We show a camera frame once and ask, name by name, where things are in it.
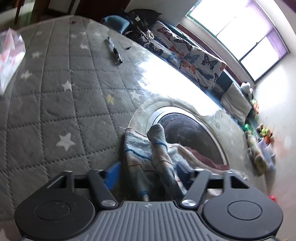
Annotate pink white plastic bag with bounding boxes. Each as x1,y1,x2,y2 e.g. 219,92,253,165
0,28,26,95

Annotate striped blue beige towel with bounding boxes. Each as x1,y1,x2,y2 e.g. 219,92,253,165
124,124,230,201

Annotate folded yellow beige cloth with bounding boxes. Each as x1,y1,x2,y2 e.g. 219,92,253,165
245,130,269,175

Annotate butterfly pattern cushion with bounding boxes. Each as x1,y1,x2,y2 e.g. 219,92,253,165
180,47,227,91
144,20,195,68

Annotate white plush toy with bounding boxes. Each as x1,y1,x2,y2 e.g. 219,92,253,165
240,82,253,100

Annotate window with green frame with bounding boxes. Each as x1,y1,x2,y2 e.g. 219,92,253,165
181,1,289,82

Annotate black marker pen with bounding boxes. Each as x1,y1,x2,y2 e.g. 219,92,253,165
105,37,123,64

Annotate black bag on sofa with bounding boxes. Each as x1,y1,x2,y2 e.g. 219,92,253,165
125,9,162,35

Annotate clear plastic storage box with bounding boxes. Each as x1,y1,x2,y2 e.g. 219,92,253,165
258,139,275,171

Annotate grey white cushion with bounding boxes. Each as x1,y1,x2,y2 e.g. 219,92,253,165
220,83,251,125

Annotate left butterfly pattern cushion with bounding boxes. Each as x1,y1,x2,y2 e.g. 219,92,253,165
144,20,195,68

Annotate round black induction cooktop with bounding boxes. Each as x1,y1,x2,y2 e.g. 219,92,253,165
146,106,228,165

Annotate right butterfly pattern cushion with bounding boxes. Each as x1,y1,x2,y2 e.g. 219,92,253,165
180,47,227,91

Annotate blue chair back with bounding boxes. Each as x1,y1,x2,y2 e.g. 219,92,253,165
101,15,130,34

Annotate colourful plush toys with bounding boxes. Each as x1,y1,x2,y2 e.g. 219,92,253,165
243,98,274,145

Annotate red plastic stool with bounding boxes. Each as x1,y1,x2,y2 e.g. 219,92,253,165
269,195,277,202

